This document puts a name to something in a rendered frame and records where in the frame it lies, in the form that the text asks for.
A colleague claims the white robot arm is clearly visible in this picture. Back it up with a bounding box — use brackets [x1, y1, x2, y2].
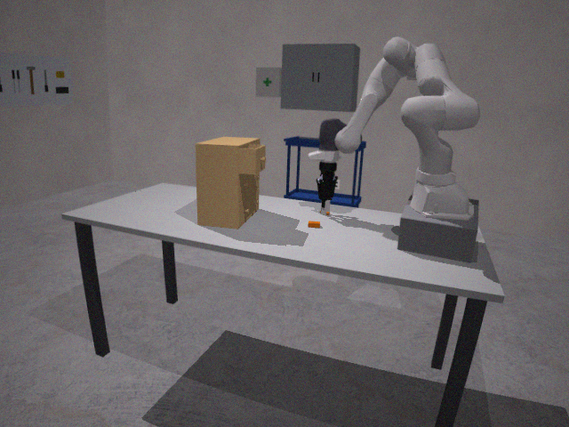
[308, 36, 480, 220]

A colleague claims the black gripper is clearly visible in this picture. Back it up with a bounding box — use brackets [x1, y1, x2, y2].
[317, 162, 338, 215]

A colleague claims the small tan wooden chest of drawers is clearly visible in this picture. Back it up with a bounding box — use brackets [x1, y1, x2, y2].
[196, 137, 260, 230]

